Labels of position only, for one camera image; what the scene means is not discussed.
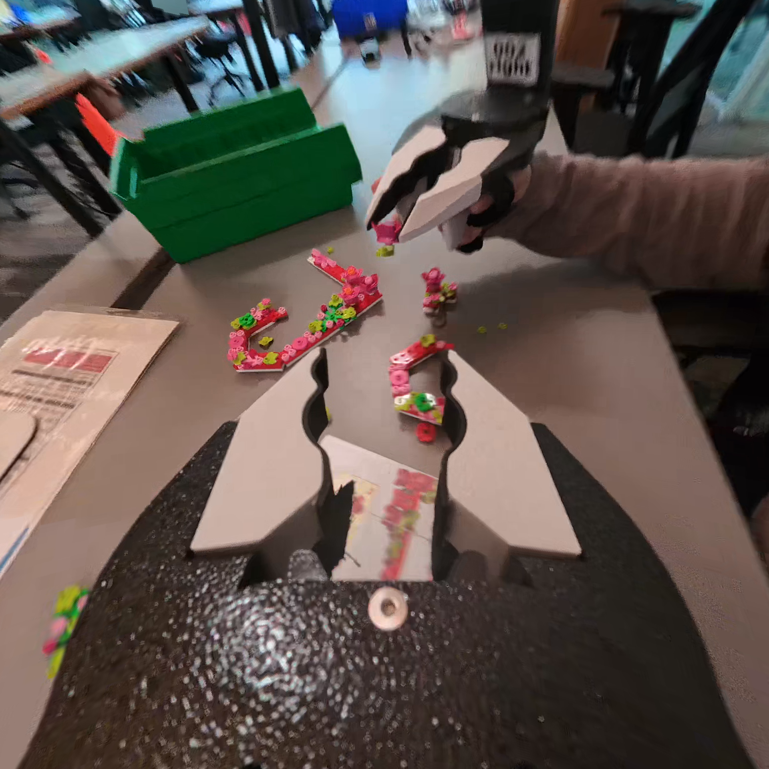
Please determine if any bent red lego flower strip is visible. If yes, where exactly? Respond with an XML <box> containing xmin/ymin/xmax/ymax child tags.
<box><xmin>388</xmin><ymin>334</ymin><xmax>455</xmax><ymax>426</ymax></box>

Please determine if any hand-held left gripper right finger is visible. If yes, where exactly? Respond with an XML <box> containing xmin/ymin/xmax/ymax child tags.
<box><xmin>431</xmin><ymin>350</ymin><xmax>584</xmax><ymax>582</ymax></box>

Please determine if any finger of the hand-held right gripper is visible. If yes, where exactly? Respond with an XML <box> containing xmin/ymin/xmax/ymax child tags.
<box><xmin>364</xmin><ymin>129</ymin><xmax>461</xmax><ymax>232</ymax></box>
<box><xmin>399</xmin><ymin>137</ymin><xmax>511</xmax><ymax>244</ymax></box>

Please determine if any lego piece with pink stem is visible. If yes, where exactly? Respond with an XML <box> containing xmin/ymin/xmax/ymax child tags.
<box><xmin>227</xmin><ymin>298</ymin><xmax>290</xmax><ymax>374</ymax></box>

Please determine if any blue storage bin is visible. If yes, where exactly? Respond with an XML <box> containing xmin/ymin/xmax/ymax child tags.
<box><xmin>332</xmin><ymin>0</ymin><xmax>409</xmax><ymax>42</ymax></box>

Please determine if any brown wooden furniture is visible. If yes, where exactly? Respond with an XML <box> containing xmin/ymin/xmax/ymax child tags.
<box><xmin>553</xmin><ymin>0</ymin><xmax>628</xmax><ymax>151</ymax></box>

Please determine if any small magenta lego flower stem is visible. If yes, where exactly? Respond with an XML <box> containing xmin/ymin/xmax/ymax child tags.
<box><xmin>421</xmin><ymin>267</ymin><xmax>459</xmax><ymax>314</ymax></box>

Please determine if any white topped table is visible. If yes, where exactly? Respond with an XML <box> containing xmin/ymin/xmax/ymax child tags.
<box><xmin>36</xmin><ymin>15</ymin><xmax>211</xmax><ymax>115</ymax></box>

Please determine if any long red lego flower strip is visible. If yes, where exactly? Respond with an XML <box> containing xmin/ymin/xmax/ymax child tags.
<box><xmin>281</xmin><ymin>267</ymin><xmax>384</xmax><ymax>368</ymax></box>

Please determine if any green plastic bin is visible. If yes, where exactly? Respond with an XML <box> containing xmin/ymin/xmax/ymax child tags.
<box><xmin>109</xmin><ymin>86</ymin><xmax>363</xmax><ymax>265</ymax></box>

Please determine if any clear plastic bag with papers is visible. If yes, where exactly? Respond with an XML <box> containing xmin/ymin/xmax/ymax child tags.
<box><xmin>0</xmin><ymin>306</ymin><xmax>181</xmax><ymax>578</ymax></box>

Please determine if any person's right hand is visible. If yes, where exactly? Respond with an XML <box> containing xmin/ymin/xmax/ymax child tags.
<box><xmin>459</xmin><ymin>162</ymin><xmax>535</xmax><ymax>253</ymax></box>

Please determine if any brown topped table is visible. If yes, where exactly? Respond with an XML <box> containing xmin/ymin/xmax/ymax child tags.
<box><xmin>0</xmin><ymin>66</ymin><xmax>124</xmax><ymax>238</ymax></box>

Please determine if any black chair frame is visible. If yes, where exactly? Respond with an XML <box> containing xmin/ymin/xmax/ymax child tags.
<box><xmin>625</xmin><ymin>0</ymin><xmax>758</xmax><ymax>157</ymax></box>

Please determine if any blurry lime pink lego piece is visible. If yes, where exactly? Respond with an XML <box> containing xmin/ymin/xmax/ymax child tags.
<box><xmin>42</xmin><ymin>586</ymin><xmax>91</xmax><ymax>680</ymax></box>

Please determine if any person's right forearm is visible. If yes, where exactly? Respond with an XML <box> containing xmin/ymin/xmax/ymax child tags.
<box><xmin>499</xmin><ymin>150</ymin><xmax>769</xmax><ymax>295</ymax></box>

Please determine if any orange red object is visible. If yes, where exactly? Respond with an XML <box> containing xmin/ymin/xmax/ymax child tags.
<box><xmin>75</xmin><ymin>93</ymin><xmax>121</xmax><ymax>158</ymax></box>

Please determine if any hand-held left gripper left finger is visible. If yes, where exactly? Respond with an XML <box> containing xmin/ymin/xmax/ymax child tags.
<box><xmin>190</xmin><ymin>347</ymin><xmax>356</xmax><ymax>582</ymax></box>

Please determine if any black office chair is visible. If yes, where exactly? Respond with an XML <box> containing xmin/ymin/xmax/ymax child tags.
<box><xmin>192</xmin><ymin>27</ymin><xmax>253</xmax><ymax>109</ymax></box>

